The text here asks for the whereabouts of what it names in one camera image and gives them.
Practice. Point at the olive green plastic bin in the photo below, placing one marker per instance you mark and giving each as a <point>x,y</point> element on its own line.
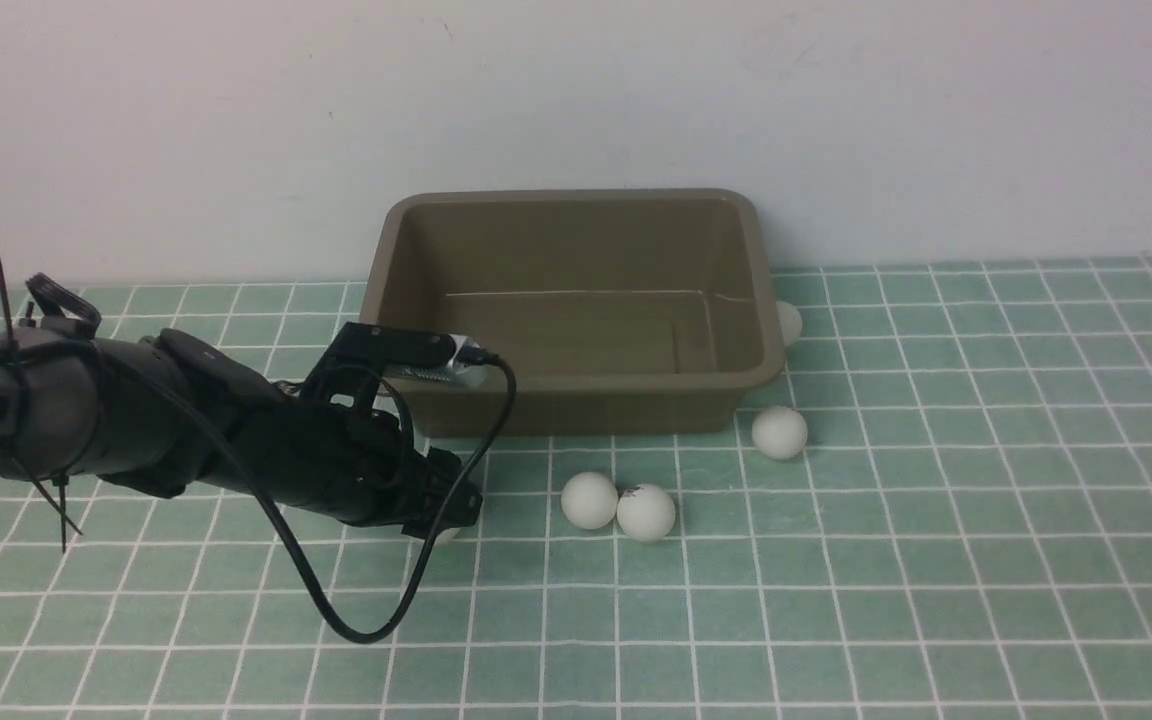
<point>623,312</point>

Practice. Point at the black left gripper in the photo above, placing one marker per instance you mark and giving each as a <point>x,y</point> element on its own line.
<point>357,468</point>

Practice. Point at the white ping-pong ball with print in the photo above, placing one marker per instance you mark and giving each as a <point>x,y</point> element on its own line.
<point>646,513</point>

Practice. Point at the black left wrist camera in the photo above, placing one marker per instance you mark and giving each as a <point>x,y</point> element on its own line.
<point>362,355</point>

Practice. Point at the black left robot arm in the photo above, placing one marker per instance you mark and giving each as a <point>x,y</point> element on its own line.
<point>167,411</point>

